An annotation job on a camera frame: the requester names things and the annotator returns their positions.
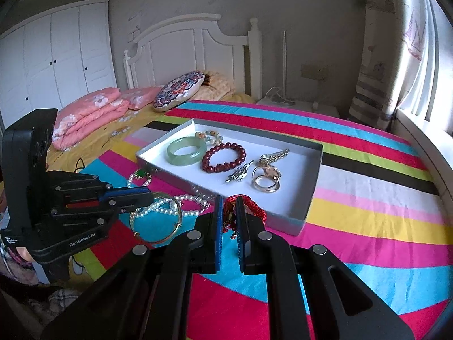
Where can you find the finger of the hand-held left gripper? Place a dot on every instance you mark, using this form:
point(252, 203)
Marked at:
point(120, 206)
point(124, 193)

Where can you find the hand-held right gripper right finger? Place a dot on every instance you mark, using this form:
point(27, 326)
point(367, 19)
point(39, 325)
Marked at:
point(241, 244)

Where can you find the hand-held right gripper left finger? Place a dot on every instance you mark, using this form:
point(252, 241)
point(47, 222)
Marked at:
point(218, 241)

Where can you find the pale green jade bangle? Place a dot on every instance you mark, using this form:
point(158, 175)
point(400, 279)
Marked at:
point(184, 161)

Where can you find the silver brooch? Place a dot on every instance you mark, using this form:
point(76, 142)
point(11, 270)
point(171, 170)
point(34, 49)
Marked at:
point(240, 174)

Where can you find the white shallow cardboard box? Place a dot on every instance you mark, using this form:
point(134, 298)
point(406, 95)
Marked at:
point(300, 173)

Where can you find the person's left forearm plaid sleeve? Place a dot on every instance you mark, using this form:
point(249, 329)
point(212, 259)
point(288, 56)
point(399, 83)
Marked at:
point(56, 299)

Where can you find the person's left hand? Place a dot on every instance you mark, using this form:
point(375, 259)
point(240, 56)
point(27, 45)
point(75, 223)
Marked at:
point(14, 265)

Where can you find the thin gold bangle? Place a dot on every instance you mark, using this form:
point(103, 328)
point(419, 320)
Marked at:
point(180, 216)

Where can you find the pink floral quilt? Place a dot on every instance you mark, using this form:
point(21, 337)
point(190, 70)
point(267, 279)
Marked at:
point(88, 113)

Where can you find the pink floral pillow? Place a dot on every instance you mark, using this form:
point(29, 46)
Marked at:
point(141, 97)

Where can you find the round patterned cushion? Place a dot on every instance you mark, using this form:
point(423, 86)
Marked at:
point(177, 90)

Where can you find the colourful striped blanket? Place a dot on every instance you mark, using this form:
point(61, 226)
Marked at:
point(354, 184)

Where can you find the white wardrobe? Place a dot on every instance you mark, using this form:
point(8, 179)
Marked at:
point(63, 49)

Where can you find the beige fleece blanket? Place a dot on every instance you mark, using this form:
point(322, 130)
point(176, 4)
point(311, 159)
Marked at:
point(216, 88)

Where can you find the white bed headboard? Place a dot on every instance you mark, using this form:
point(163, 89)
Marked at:
point(177, 53)

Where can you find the white vertical pole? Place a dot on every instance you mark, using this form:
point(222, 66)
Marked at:
point(284, 63)

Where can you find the printed curtain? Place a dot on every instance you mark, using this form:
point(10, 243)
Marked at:
point(375, 78)

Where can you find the wall socket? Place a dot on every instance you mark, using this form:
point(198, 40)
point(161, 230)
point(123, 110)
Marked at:
point(313, 72)

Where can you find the white window frame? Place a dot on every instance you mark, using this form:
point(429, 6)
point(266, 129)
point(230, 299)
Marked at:
point(424, 138)

